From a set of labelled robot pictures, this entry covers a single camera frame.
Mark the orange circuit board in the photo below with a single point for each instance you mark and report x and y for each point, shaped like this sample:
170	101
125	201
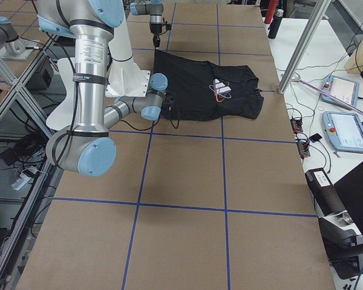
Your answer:
296	125

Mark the black monitor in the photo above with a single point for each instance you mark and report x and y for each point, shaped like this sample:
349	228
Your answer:
350	192

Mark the aluminium frame post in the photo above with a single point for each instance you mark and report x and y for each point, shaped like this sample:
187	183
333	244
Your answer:
308	32

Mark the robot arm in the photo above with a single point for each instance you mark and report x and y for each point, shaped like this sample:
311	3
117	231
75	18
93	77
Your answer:
107	83
155	10

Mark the far blue teach pendant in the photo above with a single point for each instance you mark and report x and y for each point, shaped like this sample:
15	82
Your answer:
344	89

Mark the blue teach pendant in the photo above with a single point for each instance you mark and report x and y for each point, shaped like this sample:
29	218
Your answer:
344	131
344	89

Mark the black insulated bottle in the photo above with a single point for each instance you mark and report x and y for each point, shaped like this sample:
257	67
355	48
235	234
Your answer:
275	24

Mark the black box on table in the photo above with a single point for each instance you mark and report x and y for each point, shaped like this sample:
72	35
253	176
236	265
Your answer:
326	199

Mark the red bottle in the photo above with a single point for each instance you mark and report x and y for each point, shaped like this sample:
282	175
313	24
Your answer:
270	11

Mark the black graphic t-shirt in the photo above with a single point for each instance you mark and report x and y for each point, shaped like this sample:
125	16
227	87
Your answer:
204	91

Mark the near blue teach pendant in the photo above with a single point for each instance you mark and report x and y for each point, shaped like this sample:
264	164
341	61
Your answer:
344	131

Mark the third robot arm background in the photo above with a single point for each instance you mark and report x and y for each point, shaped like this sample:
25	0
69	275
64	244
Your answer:
12	47

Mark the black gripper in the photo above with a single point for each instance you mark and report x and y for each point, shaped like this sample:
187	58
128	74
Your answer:
155	29

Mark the white plastic chair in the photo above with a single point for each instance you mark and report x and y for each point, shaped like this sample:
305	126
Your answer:
61	116

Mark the brown paper table cover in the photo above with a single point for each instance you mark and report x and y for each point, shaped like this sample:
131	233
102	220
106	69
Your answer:
210	205

